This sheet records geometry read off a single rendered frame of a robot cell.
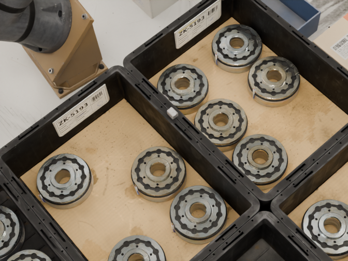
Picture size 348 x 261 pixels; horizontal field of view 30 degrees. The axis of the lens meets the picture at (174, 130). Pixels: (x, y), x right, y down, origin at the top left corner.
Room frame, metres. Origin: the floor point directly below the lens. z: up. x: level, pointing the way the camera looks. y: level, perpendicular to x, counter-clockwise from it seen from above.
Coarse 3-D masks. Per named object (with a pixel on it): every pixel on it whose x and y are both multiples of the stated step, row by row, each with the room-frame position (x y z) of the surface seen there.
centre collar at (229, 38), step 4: (228, 36) 0.78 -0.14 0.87; (232, 36) 0.78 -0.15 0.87; (236, 36) 0.78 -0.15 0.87; (240, 36) 0.78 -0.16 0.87; (244, 36) 0.78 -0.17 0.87; (228, 40) 0.77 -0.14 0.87; (244, 40) 0.77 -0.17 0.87; (248, 40) 0.77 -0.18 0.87; (228, 44) 0.77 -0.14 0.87; (244, 44) 0.76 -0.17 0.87; (248, 44) 0.76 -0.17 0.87; (228, 48) 0.76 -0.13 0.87; (232, 48) 0.75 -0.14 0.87; (240, 48) 0.75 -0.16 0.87; (244, 48) 0.75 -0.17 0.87; (232, 52) 0.75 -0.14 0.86; (236, 52) 0.74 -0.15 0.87; (240, 52) 0.74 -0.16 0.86
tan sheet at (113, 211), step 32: (96, 128) 0.63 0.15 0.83; (128, 128) 0.62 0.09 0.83; (96, 160) 0.56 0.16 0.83; (128, 160) 0.56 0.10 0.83; (32, 192) 0.52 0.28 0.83; (96, 192) 0.50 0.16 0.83; (128, 192) 0.49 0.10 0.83; (64, 224) 0.44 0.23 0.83; (96, 224) 0.43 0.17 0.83; (128, 224) 0.42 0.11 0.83; (160, 224) 0.42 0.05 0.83; (96, 256) 0.37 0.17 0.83; (192, 256) 0.35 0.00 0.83
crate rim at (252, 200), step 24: (120, 72) 0.69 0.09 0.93; (72, 96) 0.65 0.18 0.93; (144, 96) 0.63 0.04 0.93; (48, 120) 0.61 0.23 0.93; (168, 120) 0.57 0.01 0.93; (192, 144) 0.52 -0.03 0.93; (0, 168) 0.53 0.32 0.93; (216, 168) 0.47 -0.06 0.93; (24, 192) 0.48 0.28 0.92; (240, 192) 0.42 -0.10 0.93; (48, 216) 0.42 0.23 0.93; (240, 216) 0.37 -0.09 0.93
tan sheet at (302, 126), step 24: (192, 48) 0.79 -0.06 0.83; (264, 48) 0.77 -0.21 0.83; (216, 72) 0.73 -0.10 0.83; (216, 96) 0.67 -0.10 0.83; (240, 96) 0.66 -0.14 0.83; (312, 96) 0.64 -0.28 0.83; (192, 120) 0.62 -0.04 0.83; (264, 120) 0.60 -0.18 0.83; (288, 120) 0.59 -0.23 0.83; (312, 120) 0.58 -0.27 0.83; (336, 120) 0.58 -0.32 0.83; (288, 144) 0.54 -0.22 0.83; (312, 144) 0.53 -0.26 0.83; (288, 168) 0.49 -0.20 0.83; (264, 192) 0.45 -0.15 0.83
